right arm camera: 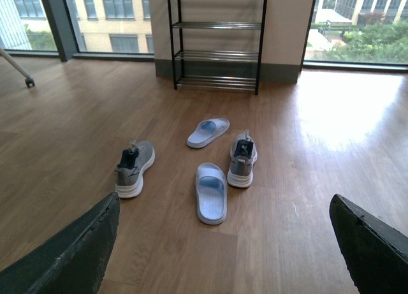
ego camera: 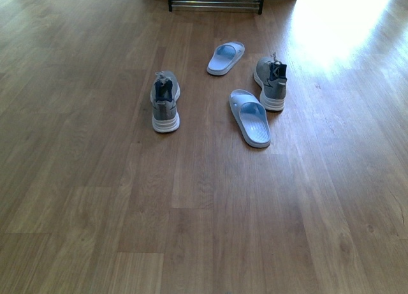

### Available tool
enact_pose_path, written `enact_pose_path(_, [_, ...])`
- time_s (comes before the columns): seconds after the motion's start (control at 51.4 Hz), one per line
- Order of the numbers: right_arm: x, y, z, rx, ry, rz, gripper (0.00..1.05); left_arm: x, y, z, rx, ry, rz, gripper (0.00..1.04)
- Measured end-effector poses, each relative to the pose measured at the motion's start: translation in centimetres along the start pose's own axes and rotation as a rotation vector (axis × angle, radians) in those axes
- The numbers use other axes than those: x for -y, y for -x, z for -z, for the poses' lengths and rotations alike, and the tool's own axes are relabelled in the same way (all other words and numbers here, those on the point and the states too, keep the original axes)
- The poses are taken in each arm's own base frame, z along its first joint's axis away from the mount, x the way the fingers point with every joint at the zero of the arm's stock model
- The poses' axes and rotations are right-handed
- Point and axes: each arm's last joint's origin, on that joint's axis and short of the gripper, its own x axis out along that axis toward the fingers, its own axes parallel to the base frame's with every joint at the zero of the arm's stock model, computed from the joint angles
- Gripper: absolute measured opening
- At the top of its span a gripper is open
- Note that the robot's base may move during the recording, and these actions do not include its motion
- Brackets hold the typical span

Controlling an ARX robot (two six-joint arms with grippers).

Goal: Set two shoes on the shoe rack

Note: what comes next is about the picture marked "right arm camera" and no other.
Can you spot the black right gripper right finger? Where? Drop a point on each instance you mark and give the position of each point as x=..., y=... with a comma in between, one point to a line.
x=374, y=252

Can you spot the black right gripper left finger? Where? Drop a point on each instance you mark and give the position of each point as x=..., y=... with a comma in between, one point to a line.
x=74, y=260

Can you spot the grey sneaker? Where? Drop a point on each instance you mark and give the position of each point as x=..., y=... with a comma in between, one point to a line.
x=243, y=155
x=135, y=160

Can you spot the light blue slipper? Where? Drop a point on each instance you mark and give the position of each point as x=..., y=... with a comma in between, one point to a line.
x=211, y=193
x=207, y=131

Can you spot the black metal shoe rack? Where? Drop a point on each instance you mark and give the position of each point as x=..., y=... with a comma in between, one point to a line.
x=217, y=44

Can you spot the white stand leg with caster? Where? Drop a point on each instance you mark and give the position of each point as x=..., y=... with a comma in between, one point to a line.
x=29, y=81

